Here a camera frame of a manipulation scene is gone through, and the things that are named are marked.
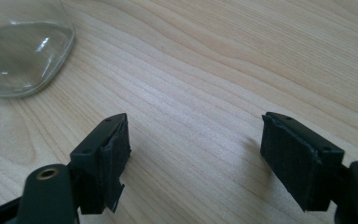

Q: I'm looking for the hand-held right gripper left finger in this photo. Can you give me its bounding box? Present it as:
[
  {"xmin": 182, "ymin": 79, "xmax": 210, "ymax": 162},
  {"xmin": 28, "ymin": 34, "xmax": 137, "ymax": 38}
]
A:
[{"xmin": 69, "ymin": 112, "xmax": 132, "ymax": 216}]

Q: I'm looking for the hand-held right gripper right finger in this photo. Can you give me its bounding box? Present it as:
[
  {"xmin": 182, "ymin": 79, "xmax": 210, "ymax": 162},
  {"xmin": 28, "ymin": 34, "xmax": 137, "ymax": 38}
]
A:
[{"xmin": 259, "ymin": 111, "xmax": 346, "ymax": 213}]

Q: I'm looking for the clear glass container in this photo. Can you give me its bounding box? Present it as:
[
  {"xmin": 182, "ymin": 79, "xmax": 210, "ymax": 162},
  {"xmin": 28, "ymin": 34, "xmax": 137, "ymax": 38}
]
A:
[{"xmin": 0, "ymin": 0, "xmax": 76, "ymax": 99}]

